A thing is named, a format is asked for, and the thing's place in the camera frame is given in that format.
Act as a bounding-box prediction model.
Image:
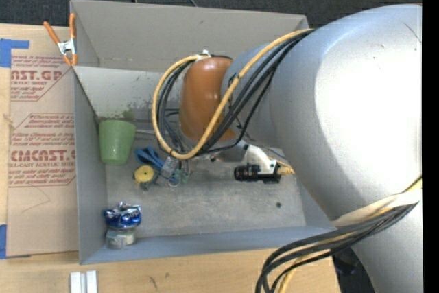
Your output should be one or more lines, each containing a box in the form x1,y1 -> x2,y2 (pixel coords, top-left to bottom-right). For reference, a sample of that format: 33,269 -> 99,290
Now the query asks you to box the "yellow round disc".
134,165 -> 155,185

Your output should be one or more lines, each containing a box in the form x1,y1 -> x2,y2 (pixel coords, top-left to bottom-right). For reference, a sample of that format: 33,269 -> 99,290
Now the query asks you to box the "grey metal bin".
69,0 -> 337,266

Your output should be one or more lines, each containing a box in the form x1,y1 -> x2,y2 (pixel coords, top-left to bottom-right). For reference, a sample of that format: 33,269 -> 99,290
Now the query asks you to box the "green plastic cup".
98,119 -> 137,166

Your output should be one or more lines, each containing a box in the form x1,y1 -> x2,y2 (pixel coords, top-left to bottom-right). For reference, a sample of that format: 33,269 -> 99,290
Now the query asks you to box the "shiny blue crumpled object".
103,201 -> 143,229

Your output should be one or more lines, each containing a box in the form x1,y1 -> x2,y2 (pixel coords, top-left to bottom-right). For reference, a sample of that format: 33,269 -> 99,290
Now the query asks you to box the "grey tape roll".
104,227 -> 138,250

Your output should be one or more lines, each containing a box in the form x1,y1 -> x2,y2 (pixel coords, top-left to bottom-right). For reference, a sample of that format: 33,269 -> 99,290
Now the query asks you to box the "brown cardboard board red print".
0,23 -> 80,260

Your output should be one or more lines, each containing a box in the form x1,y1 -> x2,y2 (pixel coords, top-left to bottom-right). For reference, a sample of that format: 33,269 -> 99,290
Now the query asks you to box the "black cylinder on white bracket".
233,143 -> 296,185

